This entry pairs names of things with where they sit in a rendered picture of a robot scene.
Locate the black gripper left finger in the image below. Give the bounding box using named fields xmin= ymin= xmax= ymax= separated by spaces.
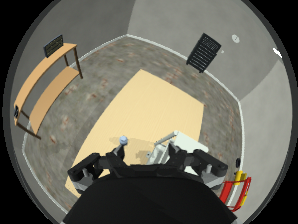
xmin=67 ymin=145 xmax=136 ymax=195

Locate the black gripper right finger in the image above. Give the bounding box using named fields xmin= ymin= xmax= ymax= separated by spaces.
xmin=157 ymin=143 xmax=228 ymax=190

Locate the grey shelving unit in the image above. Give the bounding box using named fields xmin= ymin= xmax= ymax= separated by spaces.
xmin=146 ymin=130 xmax=208 ymax=175

